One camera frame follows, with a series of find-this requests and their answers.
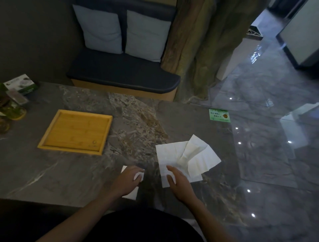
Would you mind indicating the person's left hand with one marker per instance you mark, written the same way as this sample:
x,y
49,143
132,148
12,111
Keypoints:
x,y
125,182

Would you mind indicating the small white napkin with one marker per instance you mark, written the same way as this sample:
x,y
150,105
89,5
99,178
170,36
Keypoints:
x,y
132,195

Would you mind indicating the green table sticker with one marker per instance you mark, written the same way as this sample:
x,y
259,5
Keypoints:
x,y
219,115

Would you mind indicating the light blue pillow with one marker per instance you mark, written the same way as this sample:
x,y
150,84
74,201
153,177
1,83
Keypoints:
x,y
98,28
147,36

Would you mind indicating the person's right hand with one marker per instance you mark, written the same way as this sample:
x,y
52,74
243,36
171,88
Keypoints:
x,y
183,187

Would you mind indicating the person's right forearm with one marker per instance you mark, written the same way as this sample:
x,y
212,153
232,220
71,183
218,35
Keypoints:
x,y
209,222

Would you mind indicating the white partition panel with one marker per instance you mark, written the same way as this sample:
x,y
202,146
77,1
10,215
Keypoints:
x,y
300,37

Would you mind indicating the dark blue cushioned bench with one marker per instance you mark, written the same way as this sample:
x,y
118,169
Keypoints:
x,y
119,72

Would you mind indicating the person's right thumb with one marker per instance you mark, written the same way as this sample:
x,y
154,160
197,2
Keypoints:
x,y
171,180

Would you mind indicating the crumpled white paper napkin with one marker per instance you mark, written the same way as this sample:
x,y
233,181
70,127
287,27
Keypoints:
x,y
199,157

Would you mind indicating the green white tissue box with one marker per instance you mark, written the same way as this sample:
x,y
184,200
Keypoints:
x,y
21,83

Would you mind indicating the person's left forearm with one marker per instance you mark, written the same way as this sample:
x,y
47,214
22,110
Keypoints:
x,y
79,217

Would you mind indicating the person's dark clothing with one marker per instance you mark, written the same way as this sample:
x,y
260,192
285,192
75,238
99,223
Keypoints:
x,y
147,226

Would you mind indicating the clear plastic holder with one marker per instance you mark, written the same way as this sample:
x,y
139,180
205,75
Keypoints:
x,y
17,97

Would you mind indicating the bamboo wooden tray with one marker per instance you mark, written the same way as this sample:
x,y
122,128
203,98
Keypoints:
x,y
76,132

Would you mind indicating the person's left thumb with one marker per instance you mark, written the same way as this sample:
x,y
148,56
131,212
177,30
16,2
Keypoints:
x,y
140,177

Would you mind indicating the white paper napkin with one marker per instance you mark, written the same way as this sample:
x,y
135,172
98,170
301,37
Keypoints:
x,y
167,155
199,157

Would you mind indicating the decorative tree trunk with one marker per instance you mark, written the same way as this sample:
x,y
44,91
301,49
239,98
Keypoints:
x,y
204,44

